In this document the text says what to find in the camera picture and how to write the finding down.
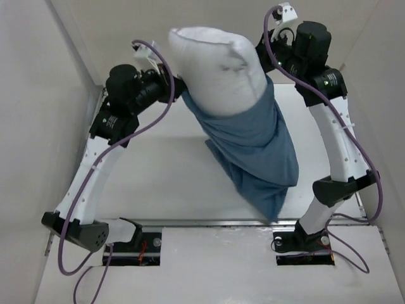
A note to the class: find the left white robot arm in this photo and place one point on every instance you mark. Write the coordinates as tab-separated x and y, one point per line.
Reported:
109	135

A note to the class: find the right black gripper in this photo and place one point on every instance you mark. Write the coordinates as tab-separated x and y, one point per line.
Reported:
262	57

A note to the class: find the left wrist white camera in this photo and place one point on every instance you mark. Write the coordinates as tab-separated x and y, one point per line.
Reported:
144	57

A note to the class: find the aluminium rail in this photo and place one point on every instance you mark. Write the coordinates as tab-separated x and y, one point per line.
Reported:
167	174

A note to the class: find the white pillow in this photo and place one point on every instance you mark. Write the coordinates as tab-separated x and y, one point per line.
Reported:
220	69

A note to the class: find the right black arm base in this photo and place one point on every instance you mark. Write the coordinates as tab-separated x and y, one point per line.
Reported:
296	248

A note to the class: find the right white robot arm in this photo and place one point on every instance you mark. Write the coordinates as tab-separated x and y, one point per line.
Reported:
325	95

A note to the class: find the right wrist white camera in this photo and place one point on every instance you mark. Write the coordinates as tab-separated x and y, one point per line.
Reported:
284	17

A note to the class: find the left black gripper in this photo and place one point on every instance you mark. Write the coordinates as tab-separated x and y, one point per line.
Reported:
163	79

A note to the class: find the wrist white camera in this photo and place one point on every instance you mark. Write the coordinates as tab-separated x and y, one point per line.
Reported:
284	17
144	57

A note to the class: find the blue pillowcase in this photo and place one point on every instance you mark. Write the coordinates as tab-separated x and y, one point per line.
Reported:
255	150

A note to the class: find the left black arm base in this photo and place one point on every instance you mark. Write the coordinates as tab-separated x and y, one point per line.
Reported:
144	248

